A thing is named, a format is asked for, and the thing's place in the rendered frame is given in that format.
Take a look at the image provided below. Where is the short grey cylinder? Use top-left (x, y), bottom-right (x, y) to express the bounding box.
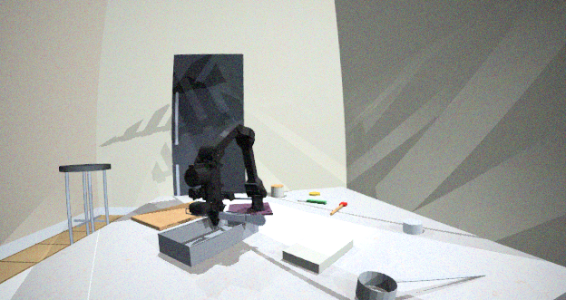
top-left (403, 218), bottom-right (423, 236)

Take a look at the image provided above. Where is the white jar with yellow lid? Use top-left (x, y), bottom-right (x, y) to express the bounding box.
top-left (270, 185), bottom-right (284, 198)

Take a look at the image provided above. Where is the light wooden board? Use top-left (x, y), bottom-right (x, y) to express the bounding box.
top-left (131, 201), bottom-right (202, 231)

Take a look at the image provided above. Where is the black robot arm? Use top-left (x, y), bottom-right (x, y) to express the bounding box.
top-left (184, 123), bottom-right (267, 211)

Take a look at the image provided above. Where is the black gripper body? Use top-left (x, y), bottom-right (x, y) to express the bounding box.
top-left (189, 181), bottom-right (235, 214)

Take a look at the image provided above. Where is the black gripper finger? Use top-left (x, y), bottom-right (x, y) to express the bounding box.
top-left (207, 208), bottom-right (220, 227)
top-left (216, 203), bottom-right (227, 225)

